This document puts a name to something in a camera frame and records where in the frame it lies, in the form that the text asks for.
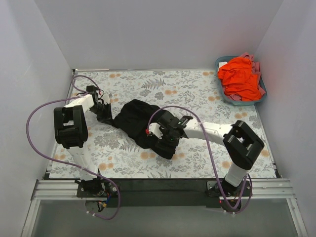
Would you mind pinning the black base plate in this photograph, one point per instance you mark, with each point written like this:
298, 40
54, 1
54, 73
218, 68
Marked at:
113, 197

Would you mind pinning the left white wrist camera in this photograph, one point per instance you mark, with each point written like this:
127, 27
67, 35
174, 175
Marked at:
107, 98

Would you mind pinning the teal plastic laundry basket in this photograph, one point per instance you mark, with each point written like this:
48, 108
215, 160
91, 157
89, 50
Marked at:
236, 102

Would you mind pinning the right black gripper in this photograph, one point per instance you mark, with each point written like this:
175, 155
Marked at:
164, 133

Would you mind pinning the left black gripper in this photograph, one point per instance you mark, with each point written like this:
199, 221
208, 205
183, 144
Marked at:
104, 113

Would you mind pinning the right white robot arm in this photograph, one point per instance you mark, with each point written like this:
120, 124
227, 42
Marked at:
242, 143

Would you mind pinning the aluminium mounting rail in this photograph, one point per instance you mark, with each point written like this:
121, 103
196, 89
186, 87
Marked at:
69, 189

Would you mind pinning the black t-shirt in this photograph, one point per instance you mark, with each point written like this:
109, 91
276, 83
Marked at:
133, 120

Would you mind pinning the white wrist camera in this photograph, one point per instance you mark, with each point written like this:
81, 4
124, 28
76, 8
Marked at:
107, 98
154, 129

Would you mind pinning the orange t-shirt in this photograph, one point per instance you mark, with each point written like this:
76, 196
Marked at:
223, 73

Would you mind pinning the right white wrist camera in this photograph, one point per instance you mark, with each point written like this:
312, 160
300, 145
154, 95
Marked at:
154, 129

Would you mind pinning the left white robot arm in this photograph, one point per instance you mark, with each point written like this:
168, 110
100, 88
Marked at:
71, 132

